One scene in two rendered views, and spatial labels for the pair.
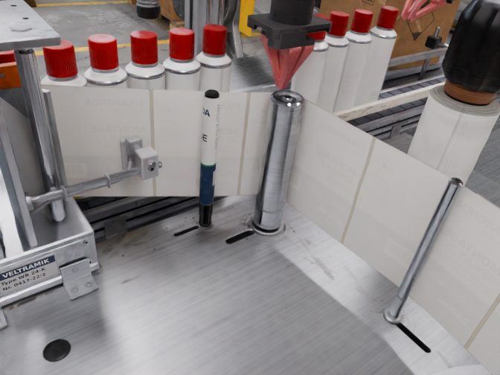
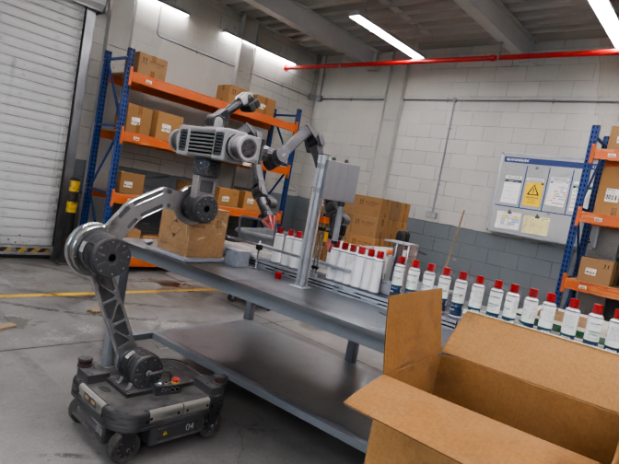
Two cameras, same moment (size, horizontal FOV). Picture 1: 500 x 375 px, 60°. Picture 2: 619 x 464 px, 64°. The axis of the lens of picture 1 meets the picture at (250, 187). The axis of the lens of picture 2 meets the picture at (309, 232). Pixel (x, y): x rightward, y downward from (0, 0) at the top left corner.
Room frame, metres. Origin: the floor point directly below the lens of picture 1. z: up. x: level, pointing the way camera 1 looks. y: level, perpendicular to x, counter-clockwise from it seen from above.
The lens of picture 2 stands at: (1.30, 2.53, 1.30)
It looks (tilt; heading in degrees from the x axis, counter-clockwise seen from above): 4 degrees down; 258
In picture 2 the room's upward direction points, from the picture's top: 10 degrees clockwise
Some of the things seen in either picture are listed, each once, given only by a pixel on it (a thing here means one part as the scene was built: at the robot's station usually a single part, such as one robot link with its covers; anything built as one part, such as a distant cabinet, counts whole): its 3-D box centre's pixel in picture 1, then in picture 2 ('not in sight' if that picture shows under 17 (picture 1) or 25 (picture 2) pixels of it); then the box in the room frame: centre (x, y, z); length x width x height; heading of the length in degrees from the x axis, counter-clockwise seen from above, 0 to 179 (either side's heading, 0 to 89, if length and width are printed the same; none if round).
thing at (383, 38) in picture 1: (375, 62); (277, 244); (0.86, -0.22, 0.98); 0.05 x 0.05 x 0.20
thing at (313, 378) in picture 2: not in sight; (301, 347); (0.61, -0.23, 0.40); 2.04 x 1.25 x 0.81; 131
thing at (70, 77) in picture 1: (71, 125); (367, 269); (0.46, 0.23, 0.98); 0.05 x 0.05 x 0.20
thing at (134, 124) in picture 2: not in sight; (201, 176); (1.38, -4.34, 1.26); 2.78 x 0.61 x 2.51; 36
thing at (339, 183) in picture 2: not in sight; (337, 181); (0.67, 0.13, 1.38); 0.17 x 0.10 x 0.19; 6
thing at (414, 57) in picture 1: (364, 68); (271, 249); (0.89, -0.21, 0.96); 1.07 x 0.01 x 0.01; 131
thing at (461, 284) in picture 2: not in sight; (459, 294); (0.16, 0.59, 0.98); 0.05 x 0.05 x 0.20
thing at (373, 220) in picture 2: not in sight; (351, 246); (-0.72, -3.84, 0.70); 1.20 x 0.82 x 1.39; 132
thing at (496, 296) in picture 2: not in sight; (494, 304); (0.06, 0.70, 0.98); 0.05 x 0.05 x 0.20
